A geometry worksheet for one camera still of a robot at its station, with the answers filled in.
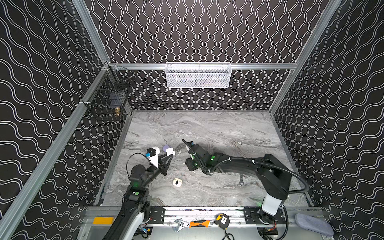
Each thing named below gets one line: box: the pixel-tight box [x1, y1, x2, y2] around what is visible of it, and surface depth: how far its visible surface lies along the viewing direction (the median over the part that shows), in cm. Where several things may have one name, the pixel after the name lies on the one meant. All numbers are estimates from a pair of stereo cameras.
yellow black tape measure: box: [214, 213, 230, 230], surface depth 73 cm
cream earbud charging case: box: [172, 178, 183, 187], surface depth 85 cm
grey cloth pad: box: [295, 213, 334, 237], surface depth 72 cm
